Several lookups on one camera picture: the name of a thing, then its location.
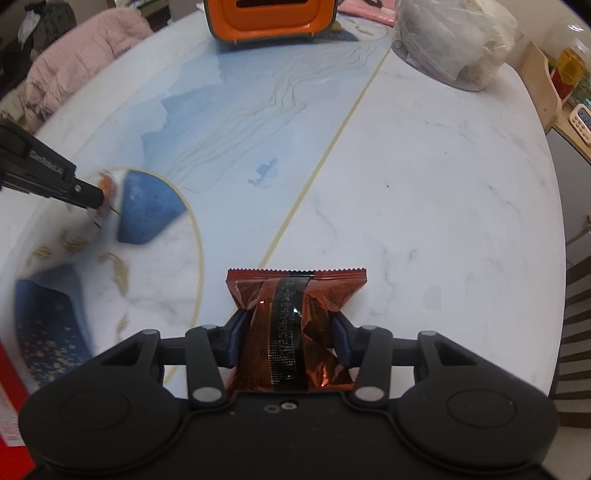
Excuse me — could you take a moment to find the dark red foil snack pack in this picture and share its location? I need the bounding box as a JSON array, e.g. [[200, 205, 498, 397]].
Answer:
[[226, 268, 367, 392]]

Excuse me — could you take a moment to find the small orange sausage snack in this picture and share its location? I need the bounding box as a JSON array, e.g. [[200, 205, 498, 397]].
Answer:
[[89, 170, 118, 228]]

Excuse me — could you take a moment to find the pink puffer jacket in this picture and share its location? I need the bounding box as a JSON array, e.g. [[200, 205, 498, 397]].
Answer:
[[24, 7, 152, 132]]

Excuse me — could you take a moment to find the wooden chair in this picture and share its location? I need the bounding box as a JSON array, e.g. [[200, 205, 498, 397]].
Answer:
[[550, 257, 590, 429]]

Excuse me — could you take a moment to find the red white cardboard box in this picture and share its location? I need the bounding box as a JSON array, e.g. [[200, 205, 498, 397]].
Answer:
[[0, 347, 35, 480]]

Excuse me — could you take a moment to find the green orange tissue box organizer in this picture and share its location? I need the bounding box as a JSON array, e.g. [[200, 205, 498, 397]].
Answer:
[[204, 0, 338, 44]]

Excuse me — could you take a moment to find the wooden side cabinet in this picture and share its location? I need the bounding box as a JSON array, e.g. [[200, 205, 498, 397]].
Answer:
[[517, 42, 590, 264]]

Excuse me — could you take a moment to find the clear plastic bag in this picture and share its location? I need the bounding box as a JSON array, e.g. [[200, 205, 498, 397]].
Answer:
[[393, 1, 518, 92]]

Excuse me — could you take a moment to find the white kitchen timer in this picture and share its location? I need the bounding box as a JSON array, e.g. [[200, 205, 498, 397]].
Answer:
[[569, 104, 591, 145]]

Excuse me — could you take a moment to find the pink booklet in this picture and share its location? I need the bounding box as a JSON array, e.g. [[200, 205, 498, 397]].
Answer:
[[338, 0, 396, 27]]

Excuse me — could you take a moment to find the orange liquid bottle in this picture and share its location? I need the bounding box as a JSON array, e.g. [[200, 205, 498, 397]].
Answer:
[[551, 47, 586, 101]]

